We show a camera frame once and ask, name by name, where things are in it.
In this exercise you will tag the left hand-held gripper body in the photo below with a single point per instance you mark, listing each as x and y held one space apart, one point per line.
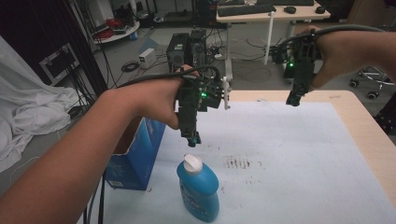
190 102

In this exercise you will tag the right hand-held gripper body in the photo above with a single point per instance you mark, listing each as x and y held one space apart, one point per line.
301 62

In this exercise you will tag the blue detergent bottle white cap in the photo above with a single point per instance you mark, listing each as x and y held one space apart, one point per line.
199 189

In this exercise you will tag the person's right hand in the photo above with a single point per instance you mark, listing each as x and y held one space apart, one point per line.
333 56

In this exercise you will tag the person's left hand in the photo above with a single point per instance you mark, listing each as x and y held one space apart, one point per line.
155 98

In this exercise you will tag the light wooden desk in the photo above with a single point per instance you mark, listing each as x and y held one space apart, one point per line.
280 15

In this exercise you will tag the blue cardboard box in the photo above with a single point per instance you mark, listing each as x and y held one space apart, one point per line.
140 155

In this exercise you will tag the black computer tower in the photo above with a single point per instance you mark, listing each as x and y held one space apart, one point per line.
183 49

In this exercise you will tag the black computer mouse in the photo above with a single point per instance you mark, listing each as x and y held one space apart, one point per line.
290 10
320 10

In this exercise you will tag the black keyboard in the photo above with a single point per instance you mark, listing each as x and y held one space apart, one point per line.
285 2
246 10

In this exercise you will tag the small white device box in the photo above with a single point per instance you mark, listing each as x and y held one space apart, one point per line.
146 58

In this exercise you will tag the office chair wheel base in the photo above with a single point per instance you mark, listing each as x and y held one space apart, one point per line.
372 81

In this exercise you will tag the white table mat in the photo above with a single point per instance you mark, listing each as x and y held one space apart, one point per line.
280 174

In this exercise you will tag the round white table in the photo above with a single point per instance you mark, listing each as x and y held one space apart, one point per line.
121 34

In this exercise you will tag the grey framed monitor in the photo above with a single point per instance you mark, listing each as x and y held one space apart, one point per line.
59 63

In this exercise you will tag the white cloth sheet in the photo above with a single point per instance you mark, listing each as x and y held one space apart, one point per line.
34 109

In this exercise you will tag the black curtain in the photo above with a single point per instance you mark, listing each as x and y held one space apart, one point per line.
46 31

